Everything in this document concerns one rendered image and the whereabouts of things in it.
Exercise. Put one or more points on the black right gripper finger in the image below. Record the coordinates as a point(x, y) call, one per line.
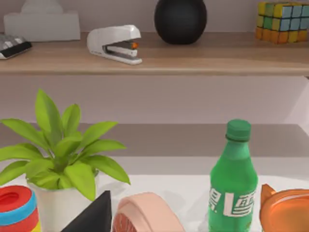
point(96, 215)

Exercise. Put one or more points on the pink bread roll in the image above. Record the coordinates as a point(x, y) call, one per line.
point(147, 212)

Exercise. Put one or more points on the green plant in white pot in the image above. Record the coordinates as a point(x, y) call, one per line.
point(60, 169)

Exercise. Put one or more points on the stack of coloured rings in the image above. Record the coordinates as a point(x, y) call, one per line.
point(17, 210)

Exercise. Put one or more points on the green bottle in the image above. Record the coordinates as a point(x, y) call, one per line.
point(233, 188)

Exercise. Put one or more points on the white stapler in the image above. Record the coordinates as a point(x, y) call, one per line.
point(116, 44)

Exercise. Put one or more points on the wooden shelf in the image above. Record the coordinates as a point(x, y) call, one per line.
point(183, 60)

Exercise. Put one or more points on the grey and black keyboard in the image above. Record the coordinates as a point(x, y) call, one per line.
point(12, 46)

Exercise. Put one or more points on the orange cup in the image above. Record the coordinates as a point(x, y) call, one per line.
point(287, 210)

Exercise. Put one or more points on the white tissue box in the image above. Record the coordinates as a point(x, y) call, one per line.
point(42, 25)

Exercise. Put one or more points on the black round speaker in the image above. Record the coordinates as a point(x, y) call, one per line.
point(180, 20)

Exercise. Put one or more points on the coloured puzzle cube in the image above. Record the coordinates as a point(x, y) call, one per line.
point(281, 21)

